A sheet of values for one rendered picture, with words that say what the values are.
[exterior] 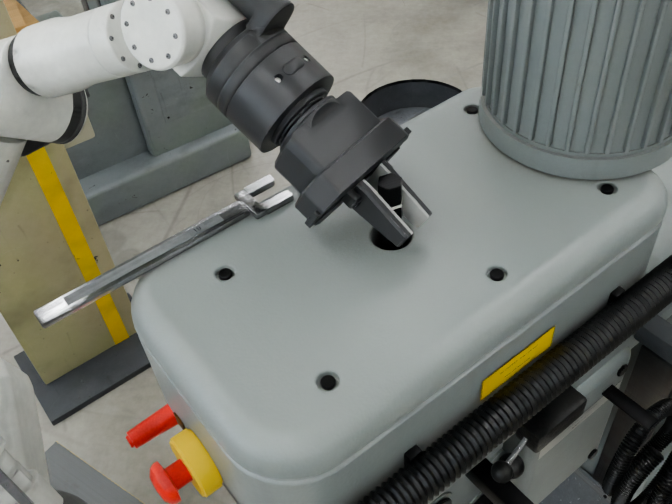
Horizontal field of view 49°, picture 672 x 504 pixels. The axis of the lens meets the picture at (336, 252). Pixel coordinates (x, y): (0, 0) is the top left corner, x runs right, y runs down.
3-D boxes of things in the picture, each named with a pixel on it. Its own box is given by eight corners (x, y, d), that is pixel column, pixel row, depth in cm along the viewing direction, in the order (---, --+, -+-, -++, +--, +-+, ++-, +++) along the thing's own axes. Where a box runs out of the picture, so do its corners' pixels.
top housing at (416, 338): (295, 586, 59) (267, 496, 48) (146, 380, 75) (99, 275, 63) (653, 295, 77) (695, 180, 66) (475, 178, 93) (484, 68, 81)
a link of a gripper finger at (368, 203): (400, 245, 62) (348, 194, 63) (416, 229, 59) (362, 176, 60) (389, 256, 61) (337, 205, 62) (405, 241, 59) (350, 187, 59)
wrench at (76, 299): (49, 337, 59) (45, 331, 58) (30, 309, 61) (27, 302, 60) (294, 200, 68) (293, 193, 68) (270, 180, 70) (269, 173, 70)
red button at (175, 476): (172, 517, 63) (161, 496, 60) (151, 484, 65) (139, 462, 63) (205, 494, 64) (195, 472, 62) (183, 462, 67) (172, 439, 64)
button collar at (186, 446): (210, 509, 64) (196, 477, 60) (177, 462, 68) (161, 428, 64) (229, 496, 65) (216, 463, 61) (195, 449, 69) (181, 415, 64)
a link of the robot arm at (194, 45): (199, 138, 60) (103, 44, 61) (268, 106, 69) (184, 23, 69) (264, 32, 53) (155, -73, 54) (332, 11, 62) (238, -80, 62)
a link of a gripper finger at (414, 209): (431, 214, 61) (377, 162, 61) (414, 231, 63) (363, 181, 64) (441, 204, 61) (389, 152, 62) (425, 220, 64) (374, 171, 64)
